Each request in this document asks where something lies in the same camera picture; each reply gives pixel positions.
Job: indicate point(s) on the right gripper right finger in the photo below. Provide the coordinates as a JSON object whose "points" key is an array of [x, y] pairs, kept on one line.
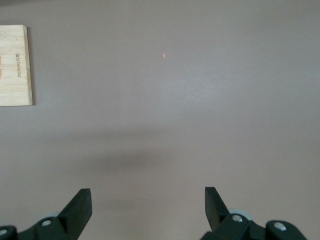
{"points": [[225, 225]]}

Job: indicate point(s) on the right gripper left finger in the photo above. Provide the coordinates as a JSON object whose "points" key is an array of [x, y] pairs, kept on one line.
{"points": [[67, 222]]}

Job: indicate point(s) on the bamboo cutting board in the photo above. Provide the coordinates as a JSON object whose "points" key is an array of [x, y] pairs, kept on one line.
{"points": [[15, 82]]}

